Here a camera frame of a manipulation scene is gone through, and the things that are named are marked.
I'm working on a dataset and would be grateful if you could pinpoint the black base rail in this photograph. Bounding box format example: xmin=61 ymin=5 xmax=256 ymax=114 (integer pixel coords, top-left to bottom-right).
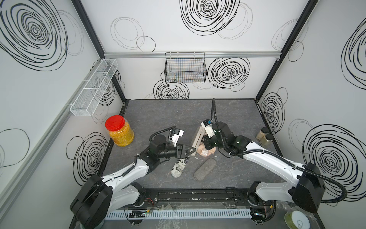
xmin=114 ymin=188 xmax=298 ymax=207

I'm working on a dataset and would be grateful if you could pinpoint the green tape roll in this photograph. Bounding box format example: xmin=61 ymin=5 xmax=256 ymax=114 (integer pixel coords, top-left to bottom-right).
xmin=284 ymin=211 xmax=311 ymax=229

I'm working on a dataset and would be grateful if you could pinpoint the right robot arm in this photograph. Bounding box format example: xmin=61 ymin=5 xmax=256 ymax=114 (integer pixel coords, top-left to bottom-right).
xmin=201 ymin=119 xmax=348 ymax=213

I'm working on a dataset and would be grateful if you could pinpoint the grey oval eyeglass case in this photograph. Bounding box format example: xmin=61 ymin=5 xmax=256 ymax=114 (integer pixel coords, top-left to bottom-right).
xmin=193 ymin=158 xmax=217 ymax=181

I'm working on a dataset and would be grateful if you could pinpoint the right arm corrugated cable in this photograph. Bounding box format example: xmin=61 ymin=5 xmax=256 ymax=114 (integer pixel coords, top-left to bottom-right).
xmin=211 ymin=98 xmax=348 ymax=204

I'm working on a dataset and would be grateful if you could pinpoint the brown spice bottle far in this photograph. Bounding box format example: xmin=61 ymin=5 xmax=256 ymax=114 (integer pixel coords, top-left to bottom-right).
xmin=255 ymin=127 xmax=269 ymax=141

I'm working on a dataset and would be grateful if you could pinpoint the grey rectangular eyeglass case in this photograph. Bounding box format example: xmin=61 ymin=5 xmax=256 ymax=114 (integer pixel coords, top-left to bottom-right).
xmin=191 ymin=126 xmax=206 ymax=149

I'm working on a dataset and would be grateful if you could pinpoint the red lid yellow jar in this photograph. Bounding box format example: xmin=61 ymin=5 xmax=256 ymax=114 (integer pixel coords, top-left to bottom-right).
xmin=105 ymin=115 xmax=134 ymax=147

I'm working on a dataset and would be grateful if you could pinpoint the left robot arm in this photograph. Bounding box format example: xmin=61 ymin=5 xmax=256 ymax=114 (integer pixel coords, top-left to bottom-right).
xmin=70 ymin=135 xmax=196 ymax=229

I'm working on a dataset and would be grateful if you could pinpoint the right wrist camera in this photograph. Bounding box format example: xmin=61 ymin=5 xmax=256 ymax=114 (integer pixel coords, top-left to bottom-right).
xmin=201 ymin=119 xmax=215 ymax=138

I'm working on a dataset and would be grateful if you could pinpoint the brown spice bottle near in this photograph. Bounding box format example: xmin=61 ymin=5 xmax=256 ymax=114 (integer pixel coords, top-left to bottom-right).
xmin=259 ymin=134 xmax=274 ymax=147

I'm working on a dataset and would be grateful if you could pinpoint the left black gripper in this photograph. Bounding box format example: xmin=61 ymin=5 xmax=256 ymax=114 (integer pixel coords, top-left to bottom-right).
xmin=157 ymin=143 xmax=195 ymax=160

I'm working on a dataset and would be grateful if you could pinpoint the white slotted cable duct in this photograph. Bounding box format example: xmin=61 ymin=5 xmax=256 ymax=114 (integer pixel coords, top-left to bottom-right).
xmin=105 ymin=209 xmax=252 ymax=220

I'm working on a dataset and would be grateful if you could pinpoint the white mesh shelf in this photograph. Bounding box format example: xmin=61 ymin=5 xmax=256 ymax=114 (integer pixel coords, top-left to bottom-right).
xmin=70 ymin=59 xmax=118 ymax=116

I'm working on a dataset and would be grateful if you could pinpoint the black wire basket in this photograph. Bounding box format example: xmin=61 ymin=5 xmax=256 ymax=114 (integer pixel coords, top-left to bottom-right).
xmin=164 ymin=52 xmax=207 ymax=84

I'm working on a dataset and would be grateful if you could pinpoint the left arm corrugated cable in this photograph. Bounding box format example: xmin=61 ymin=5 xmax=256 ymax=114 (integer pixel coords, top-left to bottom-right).
xmin=148 ymin=125 xmax=176 ymax=143

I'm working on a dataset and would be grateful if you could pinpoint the brown spice bottle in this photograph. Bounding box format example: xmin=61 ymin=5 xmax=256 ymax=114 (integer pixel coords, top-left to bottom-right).
xmin=259 ymin=134 xmax=274 ymax=147
xmin=255 ymin=127 xmax=269 ymax=141

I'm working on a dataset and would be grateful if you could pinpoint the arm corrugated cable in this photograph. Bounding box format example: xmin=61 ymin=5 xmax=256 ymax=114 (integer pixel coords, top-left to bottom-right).
xmin=148 ymin=125 xmax=176 ymax=143
xmin=211 ymin=98 xmax=348 ymax=204

